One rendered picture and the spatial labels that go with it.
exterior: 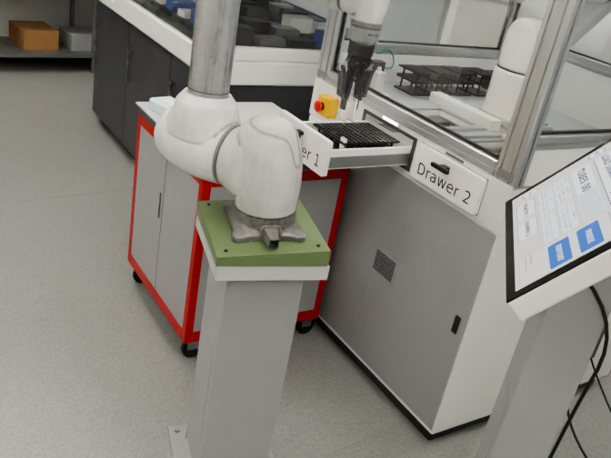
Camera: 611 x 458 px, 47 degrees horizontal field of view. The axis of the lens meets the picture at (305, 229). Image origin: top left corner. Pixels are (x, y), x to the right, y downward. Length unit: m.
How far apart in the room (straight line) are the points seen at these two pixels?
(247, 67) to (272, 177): 1.36
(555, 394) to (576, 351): 0.12
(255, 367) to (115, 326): 0.96
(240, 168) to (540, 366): 0.79
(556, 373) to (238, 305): 0.75
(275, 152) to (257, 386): 0.66
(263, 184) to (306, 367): 1.15
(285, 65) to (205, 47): 1.36
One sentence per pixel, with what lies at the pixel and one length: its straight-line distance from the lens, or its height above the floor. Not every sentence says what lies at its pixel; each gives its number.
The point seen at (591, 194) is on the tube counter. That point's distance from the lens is 1.52.
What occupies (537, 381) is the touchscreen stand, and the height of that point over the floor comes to 0.71.
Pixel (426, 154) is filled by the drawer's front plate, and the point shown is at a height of 0.91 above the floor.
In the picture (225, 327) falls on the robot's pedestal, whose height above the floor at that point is 0.56.
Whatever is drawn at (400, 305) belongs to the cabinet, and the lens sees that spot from 2.36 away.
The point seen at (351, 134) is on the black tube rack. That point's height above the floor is 0.90.
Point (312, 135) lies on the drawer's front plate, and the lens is 2.09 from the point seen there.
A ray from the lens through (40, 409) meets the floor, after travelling 2.36.
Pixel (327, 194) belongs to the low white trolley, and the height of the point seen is 0.63.
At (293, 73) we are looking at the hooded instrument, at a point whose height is 0.86.
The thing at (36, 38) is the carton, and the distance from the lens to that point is 5.69.
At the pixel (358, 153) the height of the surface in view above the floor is 0.88.
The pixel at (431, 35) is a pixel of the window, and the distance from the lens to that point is 2.22.
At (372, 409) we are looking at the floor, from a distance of 2.51.
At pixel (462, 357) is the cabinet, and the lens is 2.23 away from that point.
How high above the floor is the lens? 1.56
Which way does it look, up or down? 26 degrees down
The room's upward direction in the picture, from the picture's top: 11 degrees clockwise
